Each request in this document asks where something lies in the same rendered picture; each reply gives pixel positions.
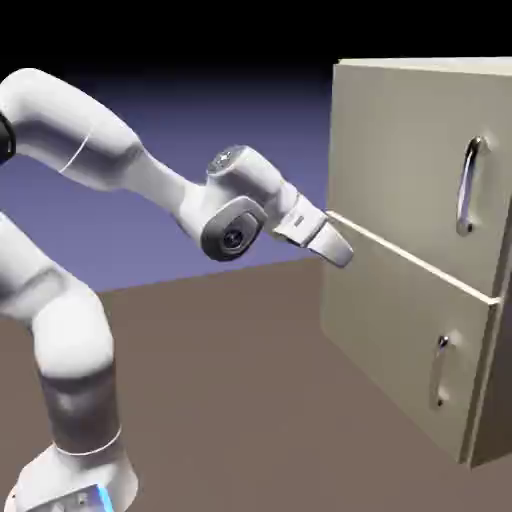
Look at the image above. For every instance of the large beige cabinet door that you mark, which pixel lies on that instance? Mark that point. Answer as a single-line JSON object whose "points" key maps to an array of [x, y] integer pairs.
{"points": [[400, 168]]}

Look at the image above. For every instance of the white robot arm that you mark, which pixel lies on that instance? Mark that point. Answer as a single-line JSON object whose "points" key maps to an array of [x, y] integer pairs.
{"points": [[100, 136]]}

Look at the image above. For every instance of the small beige cabinet door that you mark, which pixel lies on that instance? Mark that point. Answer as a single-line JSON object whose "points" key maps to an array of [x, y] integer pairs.
{"points": [[400, 344]]}

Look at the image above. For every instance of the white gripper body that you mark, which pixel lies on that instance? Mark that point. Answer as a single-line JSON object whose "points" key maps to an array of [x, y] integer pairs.
{"points": [[331, 242]]}

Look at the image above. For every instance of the beige cabinet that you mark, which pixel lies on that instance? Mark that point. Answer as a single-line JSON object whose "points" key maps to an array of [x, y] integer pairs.
{"points": [[492, 360]]}

